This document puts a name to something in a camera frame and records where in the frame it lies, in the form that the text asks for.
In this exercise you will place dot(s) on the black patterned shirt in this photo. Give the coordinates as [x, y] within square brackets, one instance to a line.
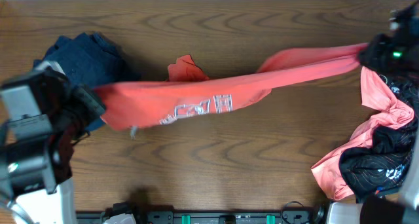
[383, 167]

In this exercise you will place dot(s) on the light salmon pink shirt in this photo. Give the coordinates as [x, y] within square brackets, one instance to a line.
[392, 112]

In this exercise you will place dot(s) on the black base rail green buttons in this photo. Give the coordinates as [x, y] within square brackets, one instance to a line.
[292, 212]

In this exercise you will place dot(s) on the folded navy blue pants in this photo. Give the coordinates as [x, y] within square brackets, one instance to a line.
[90, 59]

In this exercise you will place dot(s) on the orange red t-shirt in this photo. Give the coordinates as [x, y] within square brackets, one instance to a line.
[189, 92]

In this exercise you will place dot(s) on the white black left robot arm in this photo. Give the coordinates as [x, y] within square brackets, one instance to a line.
[36, 177]

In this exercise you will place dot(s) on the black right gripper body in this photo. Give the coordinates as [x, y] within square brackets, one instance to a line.
[387, 56]

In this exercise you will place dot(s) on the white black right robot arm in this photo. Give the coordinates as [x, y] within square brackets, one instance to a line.
[400, 207]

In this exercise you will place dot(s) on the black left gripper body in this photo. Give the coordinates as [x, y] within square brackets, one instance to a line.
[82, 111]

